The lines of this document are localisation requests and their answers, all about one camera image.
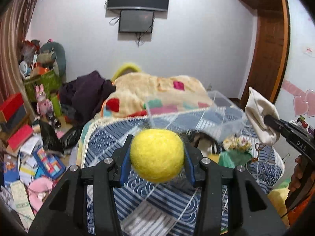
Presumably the cream cloth pouch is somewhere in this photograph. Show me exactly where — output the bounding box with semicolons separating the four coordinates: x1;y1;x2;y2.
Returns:
245;87;280;146

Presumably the green knitted cloth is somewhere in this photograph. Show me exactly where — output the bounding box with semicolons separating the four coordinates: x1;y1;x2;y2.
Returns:
218;150;253;168

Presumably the yellow felt ball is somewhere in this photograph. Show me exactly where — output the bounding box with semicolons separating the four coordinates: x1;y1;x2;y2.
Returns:
130;129;184;183

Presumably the person's right hand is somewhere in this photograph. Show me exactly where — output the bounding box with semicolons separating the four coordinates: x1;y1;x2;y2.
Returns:
288;155;303;192

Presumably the white sliding wardrobe door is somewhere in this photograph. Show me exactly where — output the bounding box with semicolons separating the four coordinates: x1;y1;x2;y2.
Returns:
275;0;314;127

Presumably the clear plastic storage box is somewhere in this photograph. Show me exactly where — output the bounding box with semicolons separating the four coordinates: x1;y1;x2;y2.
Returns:
145;91;247;142

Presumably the cream patchwork fleece blanket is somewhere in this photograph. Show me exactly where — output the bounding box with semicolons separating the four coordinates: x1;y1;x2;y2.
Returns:
100;73;213;118

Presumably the dark purple clothing pile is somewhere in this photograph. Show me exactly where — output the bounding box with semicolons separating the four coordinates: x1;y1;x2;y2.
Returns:
59;70;116;125

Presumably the black plastic bag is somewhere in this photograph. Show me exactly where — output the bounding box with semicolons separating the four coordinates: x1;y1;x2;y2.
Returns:
39;120;83;155

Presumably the blue puzzle box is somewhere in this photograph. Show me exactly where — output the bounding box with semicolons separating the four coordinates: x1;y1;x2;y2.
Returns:
33;149;66;180

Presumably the black flashlight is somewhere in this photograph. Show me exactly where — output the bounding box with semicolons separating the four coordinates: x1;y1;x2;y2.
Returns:
45;112;61;129

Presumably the brown wooden wardrobe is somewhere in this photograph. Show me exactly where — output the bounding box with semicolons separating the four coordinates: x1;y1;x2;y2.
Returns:
240;0;289;108

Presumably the green bottle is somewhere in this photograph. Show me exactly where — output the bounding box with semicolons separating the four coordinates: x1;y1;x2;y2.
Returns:
51;94;62;117

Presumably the pink plush toy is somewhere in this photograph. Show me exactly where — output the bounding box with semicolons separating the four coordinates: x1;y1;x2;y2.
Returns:
27;176;56;212

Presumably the yellow plush cushion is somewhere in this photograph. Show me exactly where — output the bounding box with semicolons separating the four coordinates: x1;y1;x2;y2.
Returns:
111;62;142;82

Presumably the pink rabbit toy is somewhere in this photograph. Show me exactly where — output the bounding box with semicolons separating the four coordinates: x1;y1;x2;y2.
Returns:
35;84;53;116

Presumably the red book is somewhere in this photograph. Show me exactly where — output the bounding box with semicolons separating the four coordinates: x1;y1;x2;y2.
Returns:
7;124;33;152

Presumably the grey green neck pillow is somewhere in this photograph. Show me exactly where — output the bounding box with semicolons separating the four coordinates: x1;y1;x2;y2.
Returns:
40;41;66;77

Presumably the green storage box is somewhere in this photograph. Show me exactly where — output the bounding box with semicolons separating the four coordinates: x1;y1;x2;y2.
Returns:
24;70;61;102

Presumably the red box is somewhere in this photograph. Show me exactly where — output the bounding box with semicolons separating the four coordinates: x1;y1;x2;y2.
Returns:
0;93;24;123

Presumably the striped brown curtain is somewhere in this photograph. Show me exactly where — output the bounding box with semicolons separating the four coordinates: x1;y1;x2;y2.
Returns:
1;0;37;119

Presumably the small wall monitor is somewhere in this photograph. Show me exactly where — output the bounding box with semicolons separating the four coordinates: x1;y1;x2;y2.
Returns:
119;10;154;34

